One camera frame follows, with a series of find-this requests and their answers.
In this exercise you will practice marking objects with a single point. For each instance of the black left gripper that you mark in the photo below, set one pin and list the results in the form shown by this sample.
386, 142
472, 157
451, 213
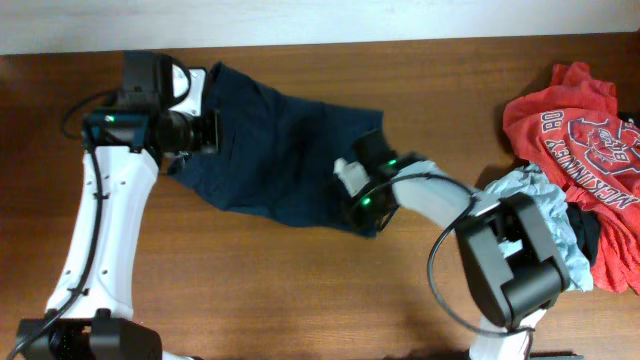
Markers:
211, 118

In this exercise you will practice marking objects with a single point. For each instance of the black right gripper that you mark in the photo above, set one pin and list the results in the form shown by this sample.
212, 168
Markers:
356, 216

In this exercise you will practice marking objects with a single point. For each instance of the navy blue shorts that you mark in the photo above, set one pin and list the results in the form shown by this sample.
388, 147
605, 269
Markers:
277, 153

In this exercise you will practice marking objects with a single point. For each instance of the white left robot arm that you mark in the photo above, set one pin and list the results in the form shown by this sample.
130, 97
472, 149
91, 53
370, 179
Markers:
156, 112

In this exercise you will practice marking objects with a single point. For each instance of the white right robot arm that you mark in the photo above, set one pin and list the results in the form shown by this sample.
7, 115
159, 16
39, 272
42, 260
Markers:
512, 266

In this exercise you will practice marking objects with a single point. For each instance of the light blue crumpled shirt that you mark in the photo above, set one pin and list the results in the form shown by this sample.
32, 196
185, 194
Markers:
550, 199

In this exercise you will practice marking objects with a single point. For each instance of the black garment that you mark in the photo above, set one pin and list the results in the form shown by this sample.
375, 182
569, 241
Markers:
587, 229

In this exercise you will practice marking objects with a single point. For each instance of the red printed t-shirt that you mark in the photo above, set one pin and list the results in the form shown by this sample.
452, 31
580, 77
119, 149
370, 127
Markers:
572, 130

